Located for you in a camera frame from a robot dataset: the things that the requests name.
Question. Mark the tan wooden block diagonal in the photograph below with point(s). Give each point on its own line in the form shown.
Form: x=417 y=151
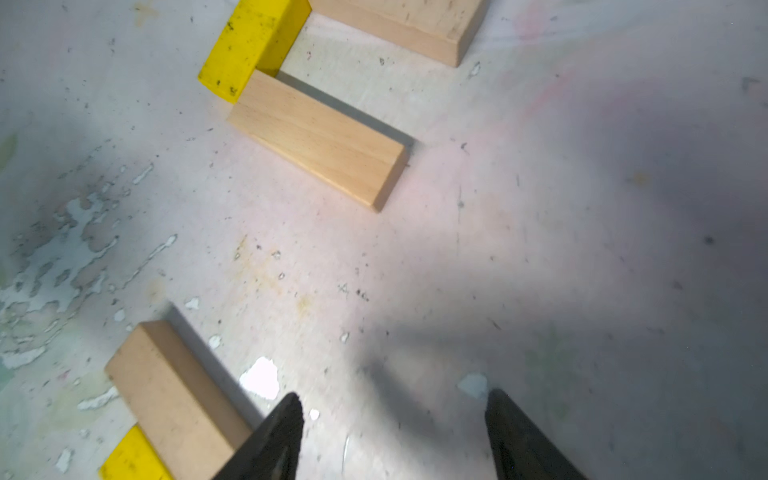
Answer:
x=345 y=147

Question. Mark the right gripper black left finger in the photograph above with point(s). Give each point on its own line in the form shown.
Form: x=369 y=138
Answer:
x=273 y=450

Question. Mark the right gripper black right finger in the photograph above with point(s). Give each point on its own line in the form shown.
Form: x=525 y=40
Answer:
x=520 y=450

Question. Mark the yellow block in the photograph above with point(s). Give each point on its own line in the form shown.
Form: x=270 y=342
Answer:
x=134 y=458
x=257 y=37

